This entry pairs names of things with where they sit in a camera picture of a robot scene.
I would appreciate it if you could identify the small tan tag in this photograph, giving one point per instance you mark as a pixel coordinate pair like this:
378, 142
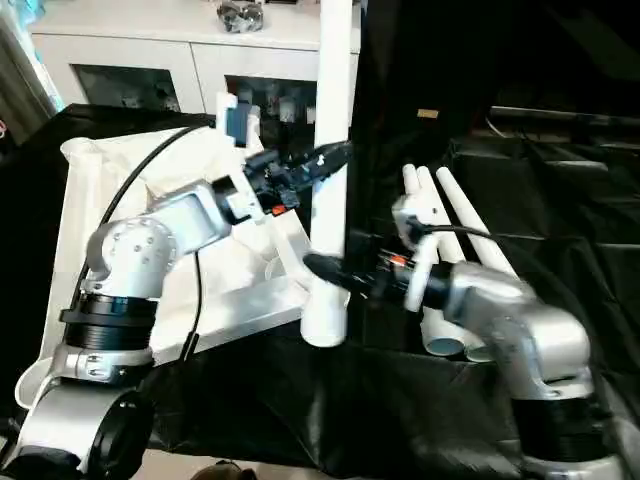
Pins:
428, 114

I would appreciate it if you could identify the grey crumpled clump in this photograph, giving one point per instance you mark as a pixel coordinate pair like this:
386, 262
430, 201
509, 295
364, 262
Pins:
240, 15

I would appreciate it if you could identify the black flat bar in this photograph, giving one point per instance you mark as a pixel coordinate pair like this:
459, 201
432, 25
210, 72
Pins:
560, 118

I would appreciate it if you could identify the white glass-door cabinet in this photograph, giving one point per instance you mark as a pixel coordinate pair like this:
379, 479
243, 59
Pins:
150, 50

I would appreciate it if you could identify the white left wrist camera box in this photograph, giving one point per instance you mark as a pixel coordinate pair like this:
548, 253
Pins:
240, 120

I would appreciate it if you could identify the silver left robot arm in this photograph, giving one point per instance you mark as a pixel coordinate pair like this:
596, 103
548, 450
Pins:
130, 260

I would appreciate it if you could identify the black plastic table mat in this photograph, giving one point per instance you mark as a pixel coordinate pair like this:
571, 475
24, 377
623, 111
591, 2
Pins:
560, 220

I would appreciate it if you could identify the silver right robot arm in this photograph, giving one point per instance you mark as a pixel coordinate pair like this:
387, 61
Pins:
530, 340

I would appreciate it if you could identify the white plastic table top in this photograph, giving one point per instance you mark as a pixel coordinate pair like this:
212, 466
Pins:
90, 200

